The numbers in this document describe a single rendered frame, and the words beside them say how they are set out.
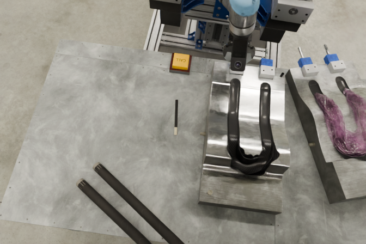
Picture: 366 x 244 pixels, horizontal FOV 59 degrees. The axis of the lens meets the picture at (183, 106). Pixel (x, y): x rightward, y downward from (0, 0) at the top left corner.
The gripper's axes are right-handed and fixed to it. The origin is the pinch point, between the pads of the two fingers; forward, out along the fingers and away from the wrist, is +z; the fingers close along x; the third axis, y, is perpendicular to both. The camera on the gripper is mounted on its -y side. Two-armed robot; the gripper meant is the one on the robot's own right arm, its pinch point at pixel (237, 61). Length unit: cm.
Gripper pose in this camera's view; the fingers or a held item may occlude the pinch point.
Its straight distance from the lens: 115.2
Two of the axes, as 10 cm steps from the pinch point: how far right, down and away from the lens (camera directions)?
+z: 1.1, 3.0, 9.5
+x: -9.9, -0.9, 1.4
